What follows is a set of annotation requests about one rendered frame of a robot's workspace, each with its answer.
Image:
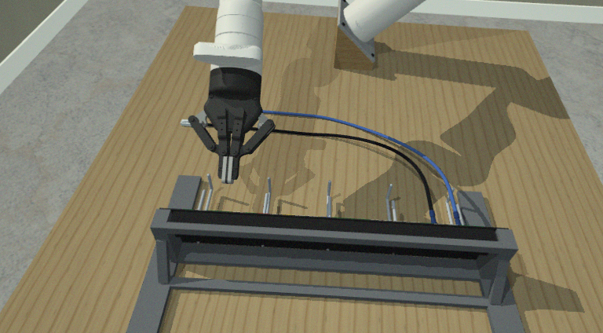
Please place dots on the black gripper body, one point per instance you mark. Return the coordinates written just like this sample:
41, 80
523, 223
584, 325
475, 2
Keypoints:
232, 88

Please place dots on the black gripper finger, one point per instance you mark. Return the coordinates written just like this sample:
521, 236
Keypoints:
237, 150
199, 124

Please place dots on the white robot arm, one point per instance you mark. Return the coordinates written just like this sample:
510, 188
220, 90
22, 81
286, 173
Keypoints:
239, 29

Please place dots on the black patch cord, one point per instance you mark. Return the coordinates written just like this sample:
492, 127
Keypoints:
431, 211

